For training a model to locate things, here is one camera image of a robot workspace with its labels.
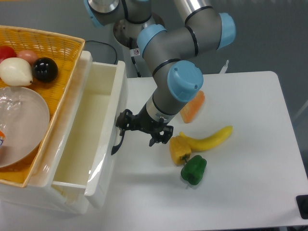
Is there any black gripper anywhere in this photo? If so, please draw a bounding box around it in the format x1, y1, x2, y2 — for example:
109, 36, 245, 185
115, 105, 174, 146

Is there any white drawer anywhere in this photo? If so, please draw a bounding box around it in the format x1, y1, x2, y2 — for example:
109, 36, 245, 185
51, 61, 128, 214

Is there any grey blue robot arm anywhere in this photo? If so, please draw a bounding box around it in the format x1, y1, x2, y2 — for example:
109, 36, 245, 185
84, 0, 236, 145

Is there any white drawer cabinet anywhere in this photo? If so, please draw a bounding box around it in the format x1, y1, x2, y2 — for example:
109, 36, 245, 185
0, 51, 99, 214

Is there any yellow bell pepper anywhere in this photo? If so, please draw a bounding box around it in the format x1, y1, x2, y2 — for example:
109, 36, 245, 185
169, 136, 192, 166

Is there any yellow banana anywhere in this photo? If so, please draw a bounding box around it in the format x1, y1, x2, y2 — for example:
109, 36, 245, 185
179, 126, 233, 152

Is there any green bell pepper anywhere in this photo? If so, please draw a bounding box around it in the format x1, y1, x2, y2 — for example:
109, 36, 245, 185
180, 155, 207, 186

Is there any yellow woven basket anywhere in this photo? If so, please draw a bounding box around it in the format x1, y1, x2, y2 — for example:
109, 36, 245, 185
0, 26, 85, 188

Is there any black ball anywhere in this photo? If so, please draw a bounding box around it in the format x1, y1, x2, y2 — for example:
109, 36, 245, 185
31, 57, 58, 83

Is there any pink round fruit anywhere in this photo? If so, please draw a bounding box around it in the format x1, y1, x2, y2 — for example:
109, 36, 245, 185
16, 50, 39, 65

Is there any clear plastic bag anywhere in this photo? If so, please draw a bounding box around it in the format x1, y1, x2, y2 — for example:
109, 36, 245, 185
0, 87, 22, 147

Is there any red tomato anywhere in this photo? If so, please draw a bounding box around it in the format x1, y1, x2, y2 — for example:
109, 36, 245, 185
0, 45, 17, 63

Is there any black table corner object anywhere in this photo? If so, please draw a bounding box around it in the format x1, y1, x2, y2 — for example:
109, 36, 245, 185
296, 194, 308, 219

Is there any black floor cable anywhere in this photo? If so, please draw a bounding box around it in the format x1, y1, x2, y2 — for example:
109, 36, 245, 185
84, 39, 118, 65

